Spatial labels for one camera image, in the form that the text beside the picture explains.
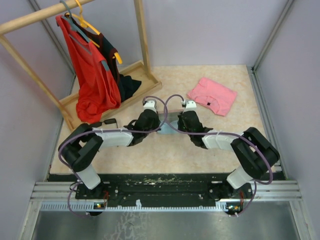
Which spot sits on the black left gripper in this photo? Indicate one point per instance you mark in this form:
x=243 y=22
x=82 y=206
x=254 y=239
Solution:
x=157 y=119

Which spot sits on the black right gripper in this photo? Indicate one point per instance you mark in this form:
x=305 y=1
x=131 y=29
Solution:
x=180 y=121

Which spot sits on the pink glasses case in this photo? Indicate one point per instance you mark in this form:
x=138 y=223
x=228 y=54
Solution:
x=172 y=116

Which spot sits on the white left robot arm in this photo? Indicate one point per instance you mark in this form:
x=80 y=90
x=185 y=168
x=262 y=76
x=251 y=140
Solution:
x=80 y=148

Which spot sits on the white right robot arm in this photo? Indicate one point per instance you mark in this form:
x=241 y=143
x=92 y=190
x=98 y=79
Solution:
x=254 y=152

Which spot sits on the black sunglasses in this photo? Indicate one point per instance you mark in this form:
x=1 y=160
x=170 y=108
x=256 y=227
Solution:
x=110 y=121

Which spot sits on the pink folded t-shirt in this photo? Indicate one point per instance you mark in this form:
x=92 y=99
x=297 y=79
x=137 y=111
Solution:
x=213 y=95

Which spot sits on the dark navy garment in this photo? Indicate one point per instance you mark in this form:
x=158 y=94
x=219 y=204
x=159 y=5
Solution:
x=126 y=85

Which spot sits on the wooden clothes rack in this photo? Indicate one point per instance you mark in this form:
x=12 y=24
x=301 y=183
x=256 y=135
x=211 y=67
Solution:
x=140 y=70

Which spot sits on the red tank top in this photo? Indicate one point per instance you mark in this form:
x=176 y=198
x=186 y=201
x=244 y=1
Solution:
x=98 y=91

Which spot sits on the yellow clothes hanger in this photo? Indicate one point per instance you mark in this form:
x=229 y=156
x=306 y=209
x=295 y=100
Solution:
x=83 y=23

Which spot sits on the grey clothes hanger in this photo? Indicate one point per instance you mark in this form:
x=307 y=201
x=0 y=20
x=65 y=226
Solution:
x=81 y=33

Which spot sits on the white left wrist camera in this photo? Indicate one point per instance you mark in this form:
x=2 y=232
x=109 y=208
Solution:
x=150 y=104

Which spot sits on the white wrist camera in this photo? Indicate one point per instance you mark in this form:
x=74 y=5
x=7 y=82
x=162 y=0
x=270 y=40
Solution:
x=189 y=105
x=150 y=104

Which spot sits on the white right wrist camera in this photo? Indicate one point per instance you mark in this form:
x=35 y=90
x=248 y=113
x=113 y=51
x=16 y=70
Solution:
x=189 y=105

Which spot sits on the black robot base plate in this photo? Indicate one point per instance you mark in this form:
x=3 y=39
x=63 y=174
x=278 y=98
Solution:
x=155 y=192

